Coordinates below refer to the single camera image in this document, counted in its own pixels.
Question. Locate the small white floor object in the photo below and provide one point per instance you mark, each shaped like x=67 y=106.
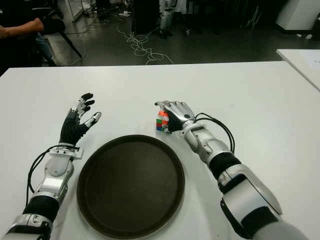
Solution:
x=308 y=36

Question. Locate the black chair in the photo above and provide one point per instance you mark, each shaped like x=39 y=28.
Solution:
x=53 y=26

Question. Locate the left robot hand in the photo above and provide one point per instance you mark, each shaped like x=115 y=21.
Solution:
x=71 y=130

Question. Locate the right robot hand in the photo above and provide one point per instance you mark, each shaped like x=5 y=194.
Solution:
x=180 y=111

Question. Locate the dark brown round plate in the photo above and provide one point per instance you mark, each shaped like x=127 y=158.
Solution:
x=130 y=185

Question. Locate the black cabinet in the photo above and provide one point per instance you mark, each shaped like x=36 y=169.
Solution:
x=146 y=17

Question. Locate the white machine housing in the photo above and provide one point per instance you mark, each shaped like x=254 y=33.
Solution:
x=295 y=15

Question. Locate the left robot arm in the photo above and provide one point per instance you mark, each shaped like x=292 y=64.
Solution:
x=55 y=180

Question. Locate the multicoloured Rubik's cube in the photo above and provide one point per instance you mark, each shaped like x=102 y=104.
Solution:
x=161 y=122

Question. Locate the white shelf cabinet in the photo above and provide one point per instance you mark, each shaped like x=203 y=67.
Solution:
x=75 y=10

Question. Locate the person in black shirt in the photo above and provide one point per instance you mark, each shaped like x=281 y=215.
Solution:
x=22 y=28

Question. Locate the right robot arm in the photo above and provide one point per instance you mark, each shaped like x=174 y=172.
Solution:
x=217 y=145

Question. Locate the white power strip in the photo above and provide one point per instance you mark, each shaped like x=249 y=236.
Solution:
x=125 y=13

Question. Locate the white side table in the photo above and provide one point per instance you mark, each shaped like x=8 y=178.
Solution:
x=300 y=60

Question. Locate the folded metal stand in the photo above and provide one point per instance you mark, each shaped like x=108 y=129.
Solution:
x=253 y=17

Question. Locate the humanoid robot legs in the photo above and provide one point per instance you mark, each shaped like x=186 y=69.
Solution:
x=165 y=20

